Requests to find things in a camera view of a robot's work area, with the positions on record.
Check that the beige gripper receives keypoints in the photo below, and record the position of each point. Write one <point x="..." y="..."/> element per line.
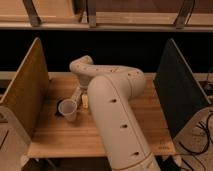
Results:
<point x="80" y="97"/>

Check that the right dark side panel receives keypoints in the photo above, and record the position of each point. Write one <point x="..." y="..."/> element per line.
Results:
<point x="180" y="94"/>

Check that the wooden back shelf rail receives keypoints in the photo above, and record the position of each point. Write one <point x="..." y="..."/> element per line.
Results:
<point x="108" y="15"/>

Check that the translucent plastic cup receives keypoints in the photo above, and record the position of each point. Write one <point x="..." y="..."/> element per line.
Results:
<point x="72" y="111"/>

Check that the left wooden side panel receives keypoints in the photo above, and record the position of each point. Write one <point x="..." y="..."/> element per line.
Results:
<point x="22" y="101"/>

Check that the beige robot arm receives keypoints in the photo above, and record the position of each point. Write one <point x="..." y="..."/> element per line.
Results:
<point x="109" y="90"/>

